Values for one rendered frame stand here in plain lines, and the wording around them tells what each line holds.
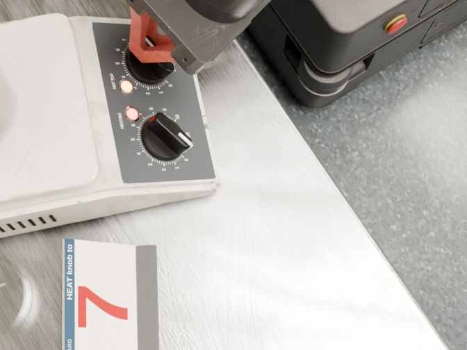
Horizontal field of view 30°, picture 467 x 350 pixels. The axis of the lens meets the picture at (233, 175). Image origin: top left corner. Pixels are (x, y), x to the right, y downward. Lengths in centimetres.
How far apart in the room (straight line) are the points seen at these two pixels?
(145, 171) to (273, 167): 11
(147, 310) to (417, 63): 99
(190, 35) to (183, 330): 22
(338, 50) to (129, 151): 62
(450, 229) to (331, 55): 41
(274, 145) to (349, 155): 80
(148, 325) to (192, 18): 22
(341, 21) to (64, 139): 62
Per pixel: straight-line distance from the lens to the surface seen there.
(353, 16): 113
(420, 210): 145
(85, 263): 60
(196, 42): 51
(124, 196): 58
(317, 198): 64
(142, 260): 62
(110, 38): 61
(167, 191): 59
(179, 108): 61
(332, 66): 122
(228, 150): 64
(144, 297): 62
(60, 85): 57
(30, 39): 59
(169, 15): 51
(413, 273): 142
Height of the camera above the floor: 137
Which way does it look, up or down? 75 degrees down
